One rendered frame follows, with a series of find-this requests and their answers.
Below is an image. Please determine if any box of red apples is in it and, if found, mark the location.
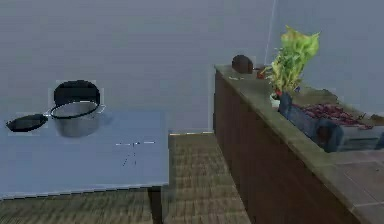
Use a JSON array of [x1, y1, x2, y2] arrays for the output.
[[278, 92, 384, 154]]

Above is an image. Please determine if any dark brown toaster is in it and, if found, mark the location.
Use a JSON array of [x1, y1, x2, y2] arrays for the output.
[[231, 54, 254, 75]]

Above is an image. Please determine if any brown wooden counter cabinet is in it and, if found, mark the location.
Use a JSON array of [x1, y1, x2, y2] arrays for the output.
[[213, 64, 384, 224]]

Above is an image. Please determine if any pale blue table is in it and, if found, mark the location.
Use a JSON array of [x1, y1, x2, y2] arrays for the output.
[[0, 109, 170, 200]]

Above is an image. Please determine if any green potted house plant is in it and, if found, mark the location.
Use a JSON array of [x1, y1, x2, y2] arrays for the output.
[[265, 25, 321, 108]]

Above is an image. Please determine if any steel cooking pot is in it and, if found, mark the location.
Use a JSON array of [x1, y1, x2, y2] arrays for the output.
[[49, 79, 106, 138]]

